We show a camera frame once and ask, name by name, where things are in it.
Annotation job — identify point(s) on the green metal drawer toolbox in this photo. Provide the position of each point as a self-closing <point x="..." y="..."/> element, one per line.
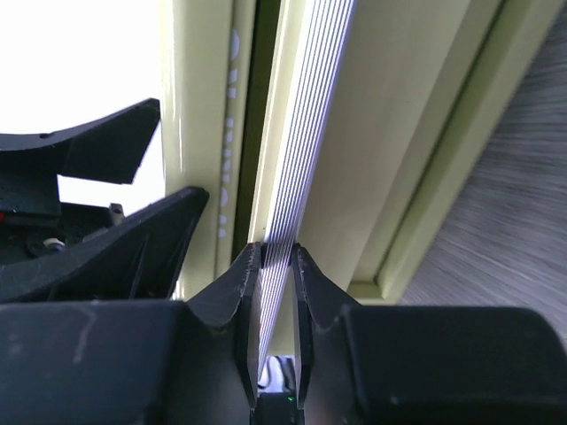
<point x="346" y="126"/>

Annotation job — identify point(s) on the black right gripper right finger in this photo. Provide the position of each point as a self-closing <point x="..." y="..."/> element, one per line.
<point x="360" y="364"/>

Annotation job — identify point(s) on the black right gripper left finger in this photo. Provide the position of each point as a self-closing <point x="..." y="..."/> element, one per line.
<point x="138" y="361"/>

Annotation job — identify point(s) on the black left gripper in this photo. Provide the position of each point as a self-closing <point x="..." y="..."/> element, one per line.
<point x="139" y="258"/>

